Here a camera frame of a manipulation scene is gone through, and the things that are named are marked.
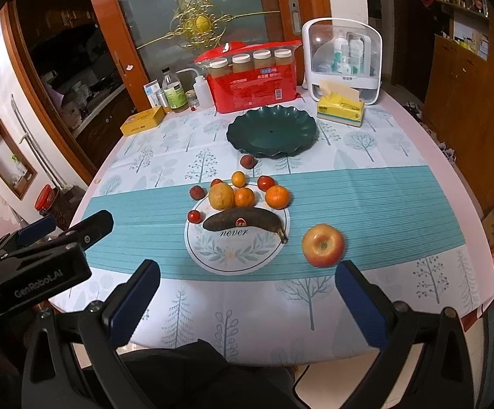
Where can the small glass jar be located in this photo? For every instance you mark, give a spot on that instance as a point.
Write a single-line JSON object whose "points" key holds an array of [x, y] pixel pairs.
{"points": [[192, 99]]}

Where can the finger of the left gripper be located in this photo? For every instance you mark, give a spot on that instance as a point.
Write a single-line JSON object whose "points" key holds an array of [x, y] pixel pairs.
{"points": [[37, 230], [89, 230]]}

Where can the red yellow apple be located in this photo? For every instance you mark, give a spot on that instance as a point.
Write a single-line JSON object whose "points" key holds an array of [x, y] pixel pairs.
{"points": [[323, 246]]}

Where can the dark green scalloped plate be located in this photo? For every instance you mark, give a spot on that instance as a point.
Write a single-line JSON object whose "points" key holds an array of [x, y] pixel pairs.
{"points": [[273, 132]]}

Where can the yellow lemon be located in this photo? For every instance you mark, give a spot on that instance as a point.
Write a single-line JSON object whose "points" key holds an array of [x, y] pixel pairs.
{"points": [[221, 197]]}

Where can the large orange mandarin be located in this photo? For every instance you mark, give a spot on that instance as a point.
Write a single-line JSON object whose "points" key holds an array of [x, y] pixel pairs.
{"points": [[277, 197]]}

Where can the round white placemat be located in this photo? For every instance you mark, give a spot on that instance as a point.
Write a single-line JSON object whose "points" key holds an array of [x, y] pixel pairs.
{"points": [[235, 251]]}

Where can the tree pattern tablecloth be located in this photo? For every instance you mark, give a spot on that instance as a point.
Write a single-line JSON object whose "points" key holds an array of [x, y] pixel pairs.
{"points": [[408, 223]]}

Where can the white cosmetics storage box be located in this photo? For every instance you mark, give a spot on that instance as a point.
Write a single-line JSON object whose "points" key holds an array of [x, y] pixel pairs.
{"points": [[342, 50]]}

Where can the dark red plum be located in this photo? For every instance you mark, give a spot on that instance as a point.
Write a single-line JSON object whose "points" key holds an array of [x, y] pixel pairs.
{"points": [[197, 192]]}

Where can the red paper cup package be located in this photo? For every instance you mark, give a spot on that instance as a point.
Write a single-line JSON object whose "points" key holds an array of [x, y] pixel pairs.
{"points": [[242, 76]]}

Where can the green label clear bottle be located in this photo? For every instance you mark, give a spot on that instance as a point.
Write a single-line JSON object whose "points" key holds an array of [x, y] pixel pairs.
{"points": [[174, 91]]}

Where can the white blue medicine box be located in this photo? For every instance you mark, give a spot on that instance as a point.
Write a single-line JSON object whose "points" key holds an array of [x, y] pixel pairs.
{"points": [[156, 95]]}

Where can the small yellow orange kumquat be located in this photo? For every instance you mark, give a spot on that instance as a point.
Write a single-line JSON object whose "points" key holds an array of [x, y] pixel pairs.
{"points": [[238, 179]]}

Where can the overripe dark banana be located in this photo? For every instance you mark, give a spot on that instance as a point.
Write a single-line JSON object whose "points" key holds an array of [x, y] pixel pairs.
{"points": [[245, 217]]}

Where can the white squeeze bottle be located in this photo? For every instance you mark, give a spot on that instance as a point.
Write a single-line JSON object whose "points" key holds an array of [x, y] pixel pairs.
{"points": [[201, 88]]}

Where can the wooden cabinet right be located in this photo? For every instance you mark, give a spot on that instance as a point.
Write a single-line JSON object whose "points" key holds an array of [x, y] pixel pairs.
{"points": [[459, 108]]}

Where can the yellow tissue pack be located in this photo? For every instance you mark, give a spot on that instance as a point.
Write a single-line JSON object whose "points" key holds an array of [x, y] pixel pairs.
{"points": [[340, 103]]}

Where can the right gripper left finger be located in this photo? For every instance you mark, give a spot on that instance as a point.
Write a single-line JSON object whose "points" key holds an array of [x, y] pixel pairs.
{"points": [[127, 304]]}

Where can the dark red lychee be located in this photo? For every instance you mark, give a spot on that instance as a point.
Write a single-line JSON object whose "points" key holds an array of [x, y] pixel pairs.
{"points": [[248, 161]]}

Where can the wooden glass door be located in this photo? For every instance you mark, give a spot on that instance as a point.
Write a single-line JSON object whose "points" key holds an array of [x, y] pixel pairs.
{"points": [[145, 36]]}

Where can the small red cherry tomato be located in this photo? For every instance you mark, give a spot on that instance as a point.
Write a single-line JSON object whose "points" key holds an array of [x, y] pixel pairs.
{"points": [[194, 217]]}

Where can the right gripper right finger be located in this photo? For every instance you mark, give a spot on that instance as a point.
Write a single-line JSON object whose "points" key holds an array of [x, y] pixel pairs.
{"points": [[371, 309]]}

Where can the yellow cardboard box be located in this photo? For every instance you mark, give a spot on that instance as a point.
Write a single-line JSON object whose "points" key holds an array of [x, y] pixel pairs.
{"points": [[142, 121]]}

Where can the small orange mandarin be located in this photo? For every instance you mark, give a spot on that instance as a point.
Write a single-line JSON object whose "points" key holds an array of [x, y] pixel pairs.
{"points": [[244, 197]]}

